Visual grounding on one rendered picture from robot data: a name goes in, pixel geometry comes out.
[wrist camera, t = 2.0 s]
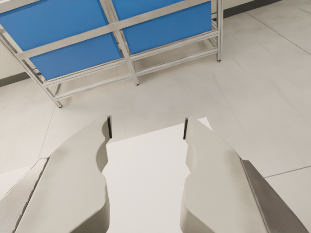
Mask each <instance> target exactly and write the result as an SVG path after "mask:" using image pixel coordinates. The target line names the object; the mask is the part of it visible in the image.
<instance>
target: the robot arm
mask: <svg viewBox="0 0 311 233"><path fill-rule="evenodd" d="M110 139H112V116H111V115H102V116H100V117H98V118H97V119H95V120H94V121H92V122H91V123H89V124H88V125H86V126H85V127H83V128H82V129H80V130H79V131H77V132H76V133H74V134H73V135H71V136H70V137H69V138H68V139H67V140H65V141H64V142H63V143H62V144H61V145H60V146H59V147H58V148H57V149H56V150H55V151H54V152H53V153H52V154H51V155H50V156H49V157H47V158H41V159H40V160H39V161H38V162H37V163H36V164H35V165H34V166H33V167H32V168H31V169H30V170H29V171H28V172H27V173H26V174H25V175H24V176H23V177H22V178H21V179H20V180H19V181H18V182H17V183H16V184H15V185H14V186H13V187H12V188H11V189H10V190H9V191H8V192H7V193H6V194H5V195H4V196H3V197H2V198H1V199H0V233H106V232H107V231H108V229H109V225H110V203H109V196H108V190H107V184H106V178H105V176H104V175H103V174H102V171H103V169H104V168H105V166H106V165H107V163H108V156H107V149H106V145H107V143H108V141H109V140H110ZM183 140H185V141H186V143H187V144H188V147H187V155H186V165H187V167H188V168H189V170H190V174H189V175H188V176H187V177H186V179H185V183H184V189H183V195H182V201H181V209H180V229H181V231H182V232H183V233H309V232H308V230H307V229H306V227H305V226H304V225H303V223H302V222H301V221H300V219H299V218H298V217H297V216H296V215H295V214H294V212H293V211H292V210H291V209H290V208H289V207H288V205H287V204H286V203H285V202H284V201H283V200H282V198H281V197H280V196H279V195H278V194H277V192H276V191H275V190H274V189H273V188H272V187H271V185H270V184H269V183H268V182H267V181H266V180H265V178H264V177H263V176H262V175H261V174H260V173H259V172H258V171H257V169H256V168H255V167H254V166H253V165H252V164H251V162H250V161H249V160H243V159H242V158H241V157H240V156H239V155H238V153H237V152H236V151H235V150H234V149H233V148H232V147H231V146H230V145H229V144H228V143H227V142H226V141H225V140H224V139H222V138H221V137H220V136H219V135H217V134H216V133H215V132H213V131H212V130H211V129H209V128H208V127H207V126H205V125H204V124H203V123H202V122H200V121H199V120H198V119H196V118H195V117H192V116H188V117H185V122H184V134H183Z"/></svg>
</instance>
